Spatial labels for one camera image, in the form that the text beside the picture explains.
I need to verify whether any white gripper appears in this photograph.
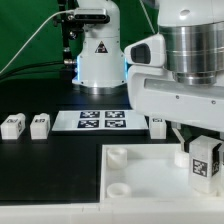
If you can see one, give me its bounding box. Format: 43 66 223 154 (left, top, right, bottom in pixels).
124 34 224 153

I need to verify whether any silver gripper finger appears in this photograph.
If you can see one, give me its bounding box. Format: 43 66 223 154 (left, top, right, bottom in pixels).
218 142 224 165

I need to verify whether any white square table top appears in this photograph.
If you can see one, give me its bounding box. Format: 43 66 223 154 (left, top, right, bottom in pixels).
100 144 224 201

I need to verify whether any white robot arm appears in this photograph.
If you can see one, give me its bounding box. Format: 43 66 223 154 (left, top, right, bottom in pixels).
73 0 224 134

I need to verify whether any white L-shaped fence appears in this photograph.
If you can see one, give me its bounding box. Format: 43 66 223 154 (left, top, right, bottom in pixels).
0 198 224 224

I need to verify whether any white marker sheet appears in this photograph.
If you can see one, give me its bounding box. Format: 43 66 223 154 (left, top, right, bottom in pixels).
53 110 148 131

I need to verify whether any grey camera on stand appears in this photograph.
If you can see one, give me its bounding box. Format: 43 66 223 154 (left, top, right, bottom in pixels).
74 8 110 24

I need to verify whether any black camera stand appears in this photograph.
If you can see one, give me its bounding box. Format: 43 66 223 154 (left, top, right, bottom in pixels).
53 0 83 80

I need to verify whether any white camera cable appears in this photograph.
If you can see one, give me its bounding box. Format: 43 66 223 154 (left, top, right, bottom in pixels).
0 9 75 75

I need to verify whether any black cable bundle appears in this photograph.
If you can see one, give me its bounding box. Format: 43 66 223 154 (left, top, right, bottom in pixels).
0 60 73 83

